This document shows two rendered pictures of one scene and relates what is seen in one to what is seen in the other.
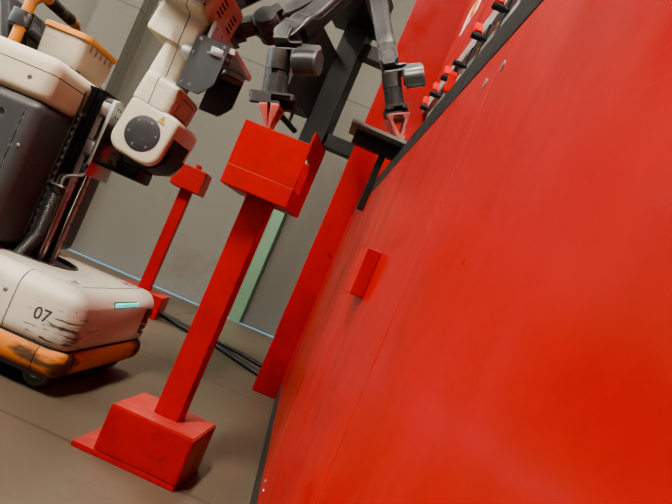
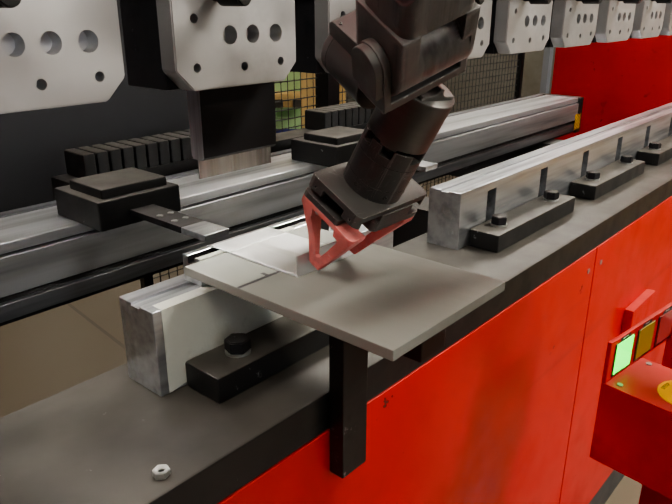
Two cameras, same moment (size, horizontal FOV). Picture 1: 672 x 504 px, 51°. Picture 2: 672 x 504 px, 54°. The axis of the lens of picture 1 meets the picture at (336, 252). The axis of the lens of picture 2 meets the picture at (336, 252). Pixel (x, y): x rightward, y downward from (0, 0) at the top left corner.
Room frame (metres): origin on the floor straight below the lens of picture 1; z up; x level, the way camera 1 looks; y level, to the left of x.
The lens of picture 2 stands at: (2.53, 0.38, 1.25)
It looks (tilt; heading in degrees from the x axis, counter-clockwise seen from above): 21 degrees down; 223
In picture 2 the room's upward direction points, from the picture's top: straight up
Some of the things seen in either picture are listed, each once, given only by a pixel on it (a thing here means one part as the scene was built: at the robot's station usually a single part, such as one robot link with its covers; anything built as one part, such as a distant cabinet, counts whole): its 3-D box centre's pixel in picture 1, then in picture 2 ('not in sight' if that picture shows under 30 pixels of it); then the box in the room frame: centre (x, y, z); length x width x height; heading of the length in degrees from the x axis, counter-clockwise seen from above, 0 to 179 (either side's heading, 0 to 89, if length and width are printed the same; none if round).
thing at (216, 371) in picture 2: not in sight; (304, 331); (2.05, -0.12, 0.89); 0.30 x 0.05 x 0.03; 2
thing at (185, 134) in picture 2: not in sight; (176, 146); (1.90, -0.58, 1.02); 0.37 x 0.06 x 0.04; 2
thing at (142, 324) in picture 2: not in sight; (278, 288); (2.04, -0.18, 0.92); 0.39 x 0.06 x 0.10; 2
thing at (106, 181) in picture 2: not in sight; (150, 206); (2.10, -0.34, 1.01); 0.26 x 0.12 x 0.05; 92
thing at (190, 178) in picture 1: (166, 236); not in sight; (3.71, 0.85, 0.42); 0.25 x 0.20 x 0.83; 92
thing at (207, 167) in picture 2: not in sight; (234, 126); (2.09, -0.18, 1.13); 0.10 x 0.02 x 0.10; 2
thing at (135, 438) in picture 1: (147, 434); not in sight; (1.65, 0.24, 0.06); 0.25 x 0.20 x 0.12; 84
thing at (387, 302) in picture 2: (391, 143); (340, 278); (2.09, -0.03, 1.00); 0.26 x 0.18 x 0.01; 92
